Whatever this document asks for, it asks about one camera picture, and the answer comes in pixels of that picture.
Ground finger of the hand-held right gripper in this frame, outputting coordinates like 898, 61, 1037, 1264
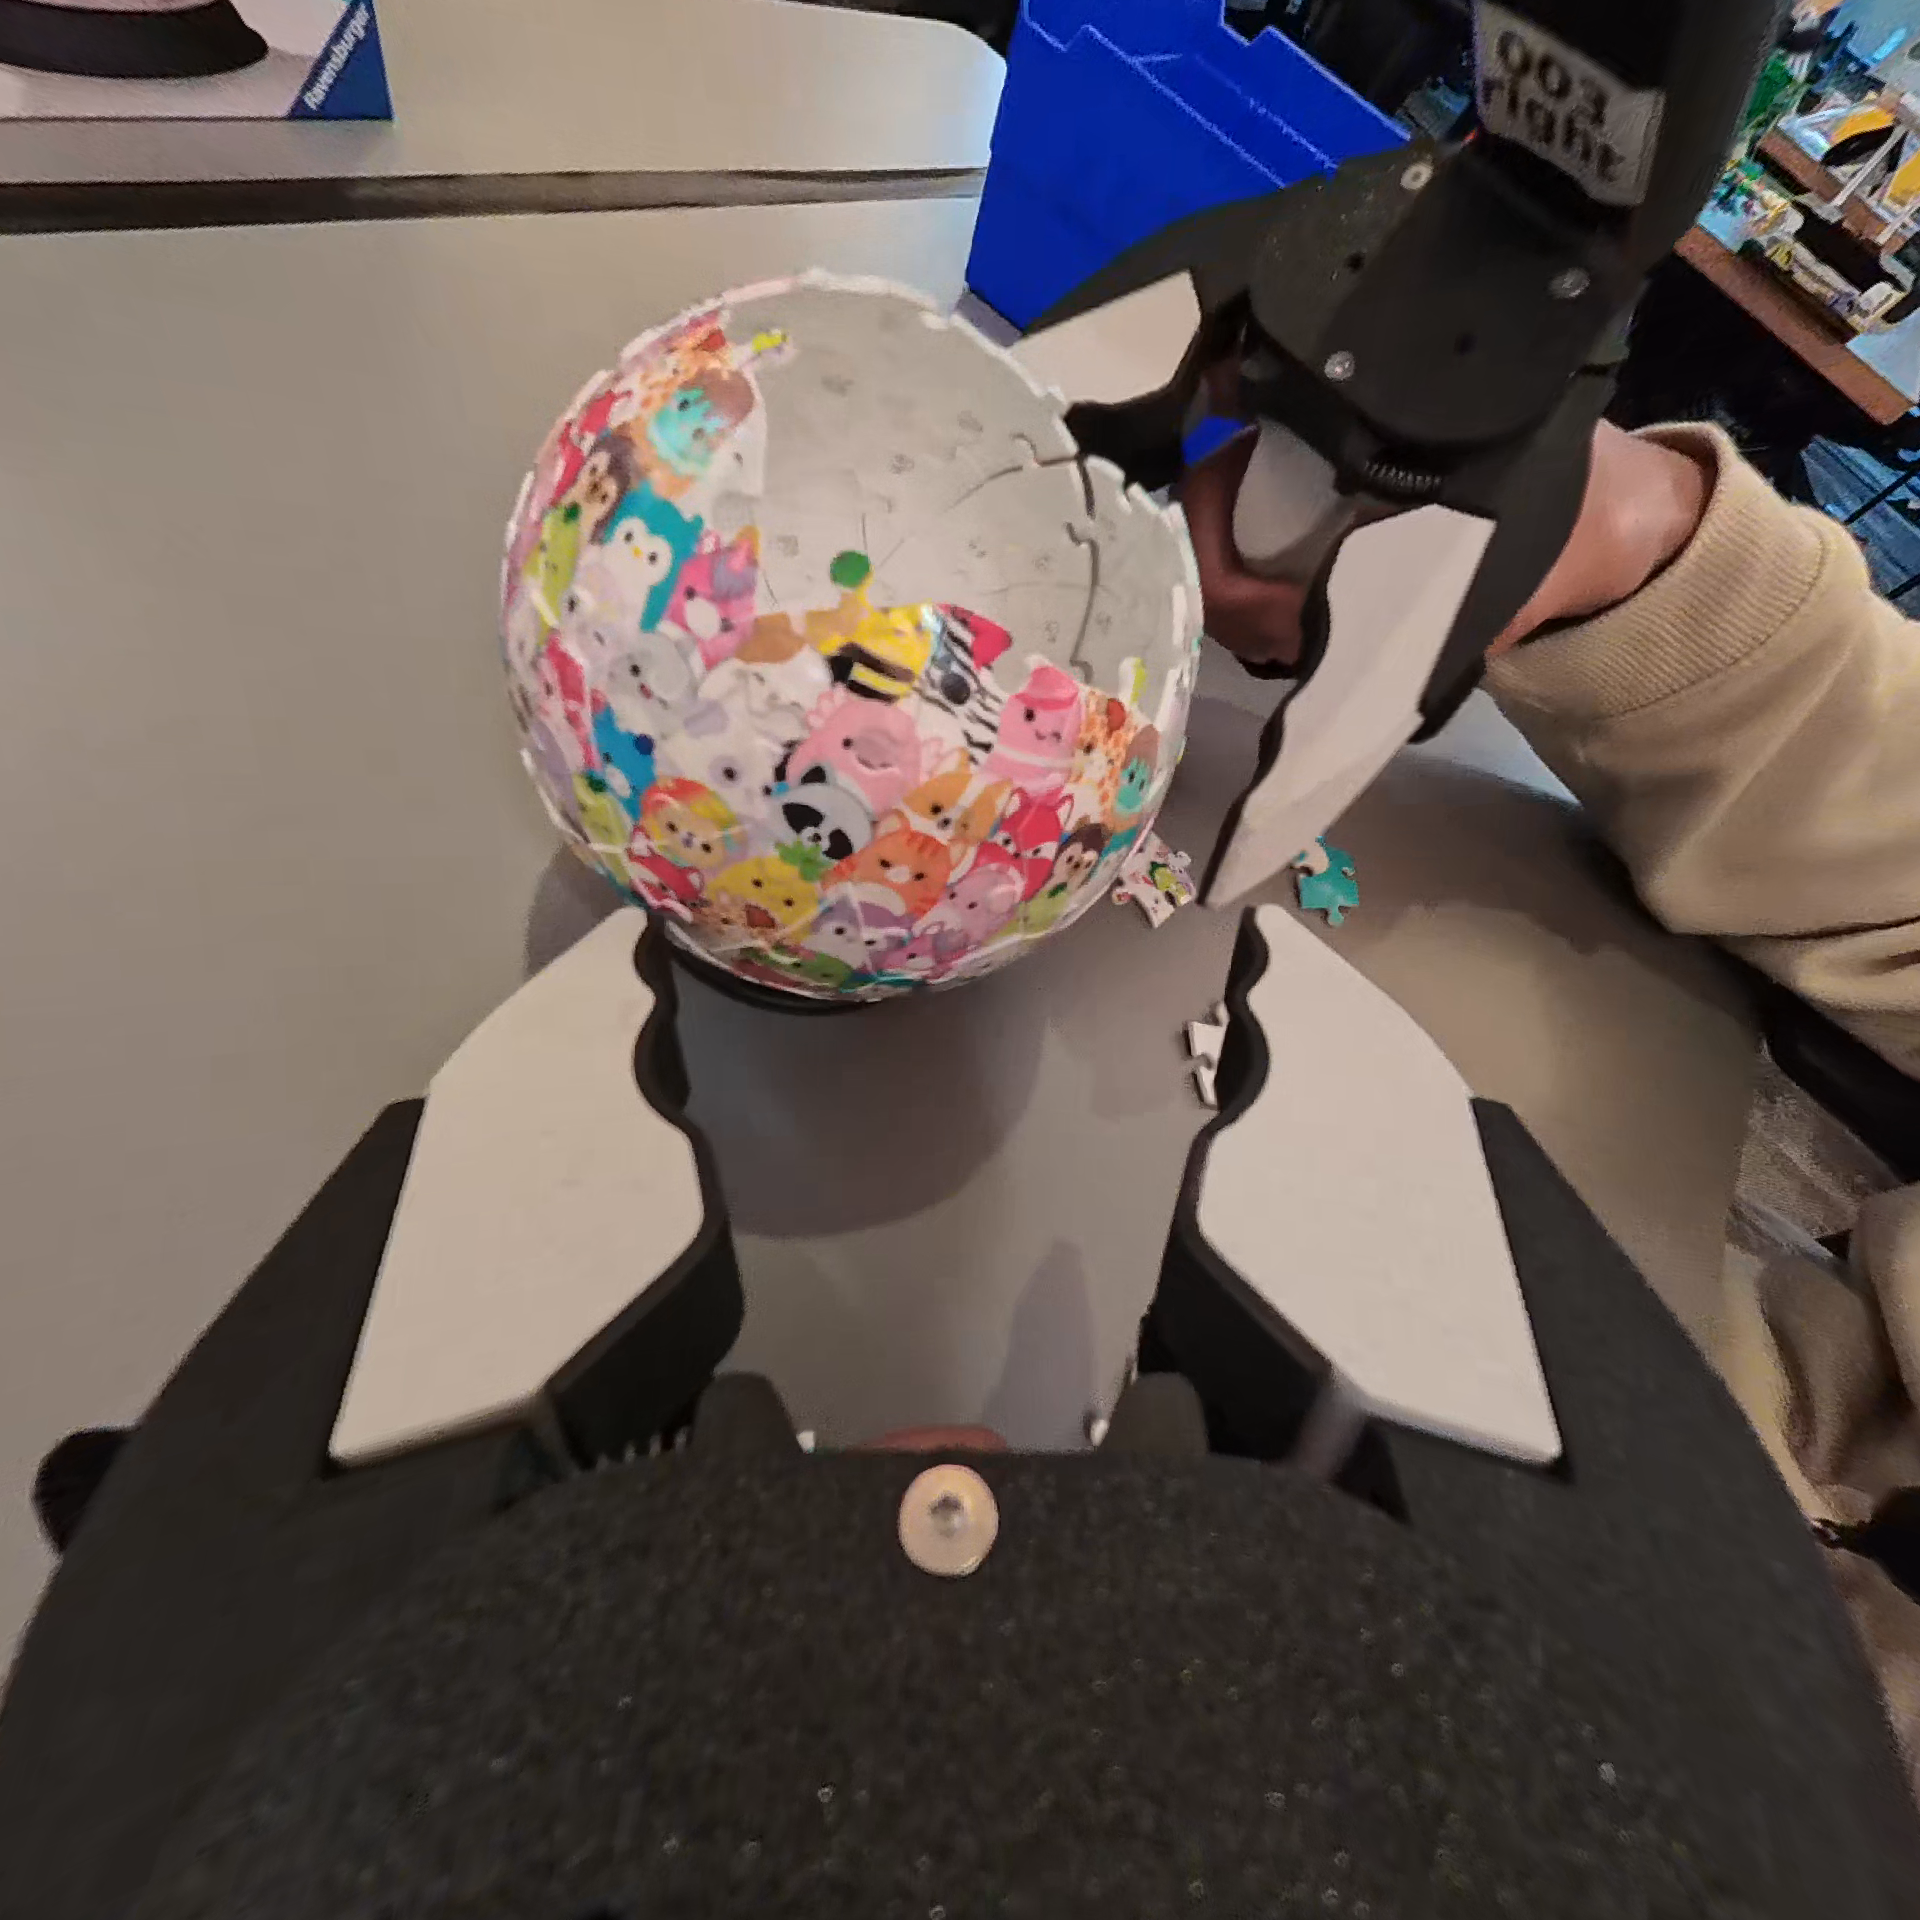
1200, 504, 1503, 913
1043, 276, 1209, 493

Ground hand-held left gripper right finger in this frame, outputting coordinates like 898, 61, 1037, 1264
1140, 904, 1565, 1484

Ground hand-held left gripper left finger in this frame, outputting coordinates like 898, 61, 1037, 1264
328, 913, 747, 1480

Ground colourful puzzle ball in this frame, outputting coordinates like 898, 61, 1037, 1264
498, 268, 1209, 1001

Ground person's right forearm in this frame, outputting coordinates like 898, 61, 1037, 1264
1481, 424, 1920, 1086

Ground colourful puzzle piece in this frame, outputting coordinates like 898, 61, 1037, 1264
1112, 836, 1200, 928

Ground black ball stand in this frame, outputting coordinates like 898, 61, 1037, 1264
668, 950, 909, 1018

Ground puzzle box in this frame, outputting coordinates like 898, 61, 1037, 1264
0, 0, 395, 125

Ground person's right hand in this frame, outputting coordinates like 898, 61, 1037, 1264
1191, 424, 1715, 673

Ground blue plastic bin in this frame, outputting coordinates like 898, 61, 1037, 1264
964, 0, 1416, 337

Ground wooden table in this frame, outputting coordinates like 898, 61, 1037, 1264
1672, 120, 1920, 426

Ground person's beige trousers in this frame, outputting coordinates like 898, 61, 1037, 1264
1756, 1200, 1920, 1561

